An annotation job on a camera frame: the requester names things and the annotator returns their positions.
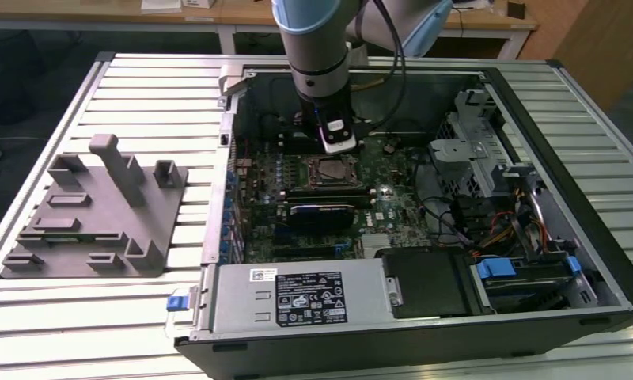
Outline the CPU socket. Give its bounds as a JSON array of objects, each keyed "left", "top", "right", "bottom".
[{"left": 303, "top": 155, "right": 362, "bottom": 188}]

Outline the silver metal drive cage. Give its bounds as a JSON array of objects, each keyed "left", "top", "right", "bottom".
[{"left": 427, "top": 89, "right": 535, "bottom": 199}]

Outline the black graphics card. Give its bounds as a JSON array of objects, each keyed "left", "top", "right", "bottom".
[{"left": 287, "top": 203, "right": 358, "bottom": 233}]

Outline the green motherboard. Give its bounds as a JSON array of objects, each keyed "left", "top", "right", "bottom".
[{"left": 231, "top": 136, "right": 455, "bottom": 264}]

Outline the small silver heatsink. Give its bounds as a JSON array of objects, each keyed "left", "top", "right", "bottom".
[{"left": 362, "top": 233, "right": 390, "bottom": 251}]

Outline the black expansion slot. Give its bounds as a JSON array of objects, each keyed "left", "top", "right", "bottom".
[{"left": 271, "top": 245, "right": 335, "bottom": 257}]

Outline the black plastic shroud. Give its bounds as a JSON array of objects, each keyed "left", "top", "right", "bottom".
[{"left": 374, "top": 247, "right": 479, "bottom": 320}]

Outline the silver power supply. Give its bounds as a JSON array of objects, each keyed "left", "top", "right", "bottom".
[{"left": 211, "top": 263, "right": 398, "bottom": 332}]

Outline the wooden desk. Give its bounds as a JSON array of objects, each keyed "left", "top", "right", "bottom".
[{"left": 0, "top": 0, "right": 540, "bottom": 51}]

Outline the wooden cabinet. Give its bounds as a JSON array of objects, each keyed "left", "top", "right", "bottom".
[{"left": 519, "top": 0, "right": 633, "bottom": 116}]

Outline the gray plastic parts rack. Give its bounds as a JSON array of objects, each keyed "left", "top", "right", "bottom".
[{"left": 0, "top": 133, "right": 191, "bottom": 280}]

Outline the hard disk in blue carrier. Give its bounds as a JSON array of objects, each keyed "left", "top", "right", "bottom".
[{"left": 471, "top": 256, "right": 583, "bottom": 314}]

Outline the black open PC case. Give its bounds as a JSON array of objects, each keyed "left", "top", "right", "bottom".
[{"left": 174, "top": 59, "right": 633, "bottom": 380}]

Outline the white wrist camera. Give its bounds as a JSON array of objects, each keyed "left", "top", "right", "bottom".
[{"left": 320, "top": 116, "right": 362, "bottom": 155}]

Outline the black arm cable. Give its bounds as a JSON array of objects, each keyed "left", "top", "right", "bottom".
[{"left": 362, "top": 0, "right": 408, "bottom": 135}]

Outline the gray metal bracket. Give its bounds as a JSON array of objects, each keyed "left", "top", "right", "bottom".
[{"left": 219, "top": 65, "right": 250, "bottom": 98}]

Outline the coloured wire bundle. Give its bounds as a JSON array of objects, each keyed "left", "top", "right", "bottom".
[{"left": 472, "top": 209, "right": 554, "bottom": 257}]

